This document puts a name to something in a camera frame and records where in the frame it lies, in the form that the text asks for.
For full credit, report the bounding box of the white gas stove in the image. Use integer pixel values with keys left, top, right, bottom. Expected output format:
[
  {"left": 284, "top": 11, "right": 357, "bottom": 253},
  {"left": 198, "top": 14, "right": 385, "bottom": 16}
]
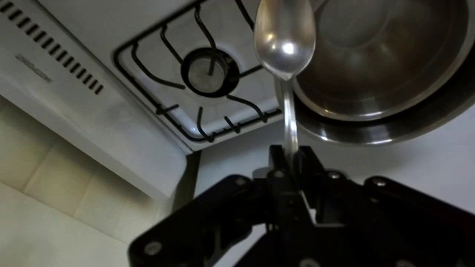
[{"left": 0, "top": 0, "right": 475, "bottom": 209}]

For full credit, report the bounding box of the black cast iron stove grate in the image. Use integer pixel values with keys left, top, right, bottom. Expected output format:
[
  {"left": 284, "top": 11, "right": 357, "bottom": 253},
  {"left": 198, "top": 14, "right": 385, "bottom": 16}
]
[{"left": 112, "top": 0, "right": 299, "bottom": 145}]

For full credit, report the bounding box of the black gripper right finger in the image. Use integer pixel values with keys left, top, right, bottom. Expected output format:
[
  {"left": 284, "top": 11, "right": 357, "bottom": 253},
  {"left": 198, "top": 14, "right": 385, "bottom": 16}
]
[{"left": 298, "top": 145, "right": 475, "bottom": 267}]

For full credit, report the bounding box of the silver metal bowl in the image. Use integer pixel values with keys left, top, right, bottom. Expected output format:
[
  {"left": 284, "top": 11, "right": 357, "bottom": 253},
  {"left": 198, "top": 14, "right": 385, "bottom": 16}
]
[{"left": 292, "top": 0, "right": 475, "bottom": 146}]

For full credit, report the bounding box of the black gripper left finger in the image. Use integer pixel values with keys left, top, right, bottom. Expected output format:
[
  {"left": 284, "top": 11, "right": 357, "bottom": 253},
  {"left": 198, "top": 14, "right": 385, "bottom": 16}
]
[{"left": 128, "top": 143, "right": 295, "bottom": 267}]

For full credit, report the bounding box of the silver metal spoon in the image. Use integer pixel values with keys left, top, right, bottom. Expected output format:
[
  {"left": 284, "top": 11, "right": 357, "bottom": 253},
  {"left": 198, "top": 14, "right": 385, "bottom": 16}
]
[{"left": 253, "top": 0, "right": 318, "bottom": 169}]

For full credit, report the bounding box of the white refrigerator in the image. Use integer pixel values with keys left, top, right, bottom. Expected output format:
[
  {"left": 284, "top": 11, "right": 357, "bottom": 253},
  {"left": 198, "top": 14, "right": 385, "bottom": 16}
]
[{"left": 195, "top": 100, "right": 475, "bottom": 267}]

